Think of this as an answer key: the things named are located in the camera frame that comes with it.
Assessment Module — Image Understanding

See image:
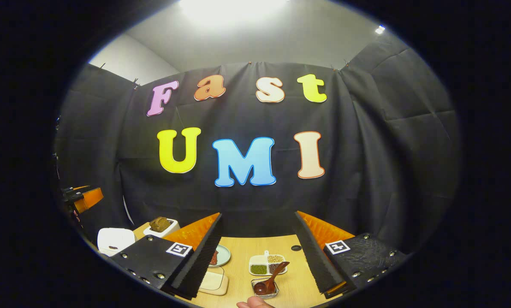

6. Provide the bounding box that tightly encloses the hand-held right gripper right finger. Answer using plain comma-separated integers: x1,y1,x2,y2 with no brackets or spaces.
293,211,408,300

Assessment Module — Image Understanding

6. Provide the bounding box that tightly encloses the light green plate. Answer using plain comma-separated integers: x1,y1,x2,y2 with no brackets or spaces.
208,244,231,268

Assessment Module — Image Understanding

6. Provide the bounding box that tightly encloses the clear chopstick holder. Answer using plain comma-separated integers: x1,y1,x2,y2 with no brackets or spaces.
250,277,280,299

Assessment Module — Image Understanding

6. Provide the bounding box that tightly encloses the large ceiling light panel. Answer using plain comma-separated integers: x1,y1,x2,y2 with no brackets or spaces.
178,0,288,24

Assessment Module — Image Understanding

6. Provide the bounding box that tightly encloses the brown wooden spoon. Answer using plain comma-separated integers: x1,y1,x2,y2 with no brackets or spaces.
253,261,290,296

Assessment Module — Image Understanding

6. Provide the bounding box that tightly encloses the cream cutting board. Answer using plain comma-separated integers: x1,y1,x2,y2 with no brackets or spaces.
198,266,229,296

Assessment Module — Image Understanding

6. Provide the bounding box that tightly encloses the white divided rice dish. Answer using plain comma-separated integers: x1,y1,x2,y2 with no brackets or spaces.
249,251,287,275

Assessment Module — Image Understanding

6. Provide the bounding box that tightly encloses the white toaster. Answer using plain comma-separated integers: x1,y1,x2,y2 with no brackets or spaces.
143,218,180,238

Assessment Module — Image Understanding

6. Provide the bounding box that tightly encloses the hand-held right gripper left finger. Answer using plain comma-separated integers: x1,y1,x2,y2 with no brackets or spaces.
110,213,222,300

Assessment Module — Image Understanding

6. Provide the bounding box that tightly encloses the white rice cooker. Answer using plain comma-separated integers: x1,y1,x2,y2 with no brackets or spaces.
97,228,137,257

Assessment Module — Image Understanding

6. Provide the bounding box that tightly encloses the black backdrop cloth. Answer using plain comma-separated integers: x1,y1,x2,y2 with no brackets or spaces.
53,34,461,253

